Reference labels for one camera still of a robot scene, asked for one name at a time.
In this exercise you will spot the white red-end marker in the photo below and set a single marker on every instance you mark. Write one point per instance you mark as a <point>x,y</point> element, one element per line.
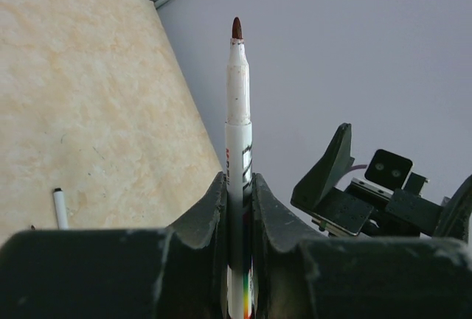
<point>238,130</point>

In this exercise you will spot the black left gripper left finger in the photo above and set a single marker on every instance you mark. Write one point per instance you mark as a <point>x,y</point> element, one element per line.
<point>178,271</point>

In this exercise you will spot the small white black-end pen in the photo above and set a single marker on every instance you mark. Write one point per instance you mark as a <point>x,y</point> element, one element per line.
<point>60,209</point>

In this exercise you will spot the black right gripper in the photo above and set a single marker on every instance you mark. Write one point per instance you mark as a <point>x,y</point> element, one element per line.
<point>366,210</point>

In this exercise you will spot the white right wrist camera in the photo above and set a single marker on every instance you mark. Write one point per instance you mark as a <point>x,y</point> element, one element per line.
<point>393,171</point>

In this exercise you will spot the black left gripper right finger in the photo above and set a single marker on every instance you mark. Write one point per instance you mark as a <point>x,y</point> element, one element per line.
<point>301,274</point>

